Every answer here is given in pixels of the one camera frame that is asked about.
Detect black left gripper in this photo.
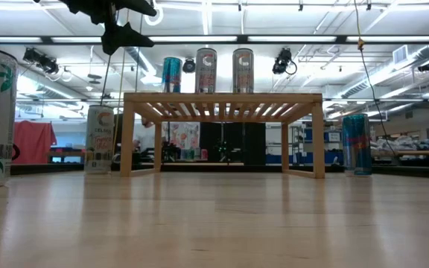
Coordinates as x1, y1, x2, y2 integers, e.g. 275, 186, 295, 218
60, 0, 158, 57

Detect blue Red Bull can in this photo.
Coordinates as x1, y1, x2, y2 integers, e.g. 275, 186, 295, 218
342, 113, 373, 176
162, 57, 183, 94

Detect white Celsius Tropical Vibe can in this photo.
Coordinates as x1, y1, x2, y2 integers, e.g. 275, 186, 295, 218
83, 104, 115, 175
232, 48, 255, 94

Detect light wooden slatted shelf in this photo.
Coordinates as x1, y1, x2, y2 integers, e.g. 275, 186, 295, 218
119, 92, 326, 179

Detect round black ceiling device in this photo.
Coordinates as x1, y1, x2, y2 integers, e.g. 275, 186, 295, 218
182, 57, 197, 74

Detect person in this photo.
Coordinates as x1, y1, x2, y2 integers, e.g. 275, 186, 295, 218
134, 118, 163, 162

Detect colourful poster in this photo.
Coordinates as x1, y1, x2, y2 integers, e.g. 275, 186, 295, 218
162, 122, 201, 161

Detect red hanging cloth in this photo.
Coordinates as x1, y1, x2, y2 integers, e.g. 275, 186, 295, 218
13, 121, 57, 165

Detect black partition panel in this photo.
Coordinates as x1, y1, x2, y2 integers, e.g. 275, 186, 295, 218
199, 121, 267, 166

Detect blue storage bin rack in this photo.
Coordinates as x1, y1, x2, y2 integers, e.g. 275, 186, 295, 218
265, 124, 345, 165

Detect white ceiling vent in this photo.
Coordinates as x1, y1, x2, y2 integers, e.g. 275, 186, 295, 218
392, 44, 409, 64

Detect pile of plastic bags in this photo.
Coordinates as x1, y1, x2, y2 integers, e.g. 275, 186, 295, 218
372, 134, 429, 152

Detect long wooden workbench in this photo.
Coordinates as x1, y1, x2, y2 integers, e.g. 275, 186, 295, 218
370, 148, 429, 157

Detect white hanging ring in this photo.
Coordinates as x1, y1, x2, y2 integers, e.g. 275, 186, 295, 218
143, 3, 165, 27

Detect thin grey hanging cable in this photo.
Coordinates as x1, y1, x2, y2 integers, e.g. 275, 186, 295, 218
135, 14, 144, 92

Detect black ceiling camera with cable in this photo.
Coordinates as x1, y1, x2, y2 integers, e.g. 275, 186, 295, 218
272, 47, 298, 75

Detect long ceiling light rail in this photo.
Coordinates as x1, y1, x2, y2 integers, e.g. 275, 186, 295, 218
0, 34, 429, 46

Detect yellow black knotted hanging cable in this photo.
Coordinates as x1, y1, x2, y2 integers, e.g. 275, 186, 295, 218
353, 0, 400, 159

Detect silver ceiling air duct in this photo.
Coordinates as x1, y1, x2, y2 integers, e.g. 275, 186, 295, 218
343, 44, 429, 100

